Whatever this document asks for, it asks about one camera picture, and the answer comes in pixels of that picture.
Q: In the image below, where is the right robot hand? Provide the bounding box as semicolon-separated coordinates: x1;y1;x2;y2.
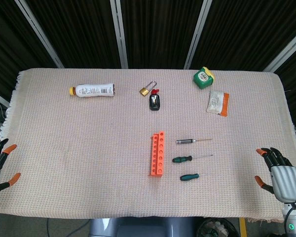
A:
254;147;296;204

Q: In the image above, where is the green black handle screwdriver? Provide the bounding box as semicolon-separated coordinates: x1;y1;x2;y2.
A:
172;155;214;163

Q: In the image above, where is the silver black precision screwdriver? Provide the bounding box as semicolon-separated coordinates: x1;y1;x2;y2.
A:
175;138;213;145

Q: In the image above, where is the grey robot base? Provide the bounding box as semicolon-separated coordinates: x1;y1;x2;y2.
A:
88;216;204;237

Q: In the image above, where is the orange screwdriver rack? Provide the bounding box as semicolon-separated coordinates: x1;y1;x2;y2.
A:
148;131;166;177

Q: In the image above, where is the black waste bin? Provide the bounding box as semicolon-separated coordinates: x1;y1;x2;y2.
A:
196;217;239;237

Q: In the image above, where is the beige woven tablecloth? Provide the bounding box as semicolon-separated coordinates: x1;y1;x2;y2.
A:
0;68;296;223

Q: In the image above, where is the white orange sachet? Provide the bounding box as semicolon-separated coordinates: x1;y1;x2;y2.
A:
206;90;230;117

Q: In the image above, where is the dark fabric partition panel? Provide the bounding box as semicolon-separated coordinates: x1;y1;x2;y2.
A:
24;0;121;69
0;0;57;99
120;0;203;69
191;0;296;70

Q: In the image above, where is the white bottle yellow cap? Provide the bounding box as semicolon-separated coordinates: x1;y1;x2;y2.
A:
69;83;116;98

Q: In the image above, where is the green yellow tape measure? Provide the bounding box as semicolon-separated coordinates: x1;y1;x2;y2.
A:
193;66;216;90

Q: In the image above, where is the black plug adapter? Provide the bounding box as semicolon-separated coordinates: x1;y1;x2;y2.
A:
148;93;161;112

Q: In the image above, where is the brass padlock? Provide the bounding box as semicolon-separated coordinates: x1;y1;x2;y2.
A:
139;80;157;97

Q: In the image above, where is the teal black handle screwdriver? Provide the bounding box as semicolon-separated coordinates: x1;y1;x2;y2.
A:
180;173;210;182

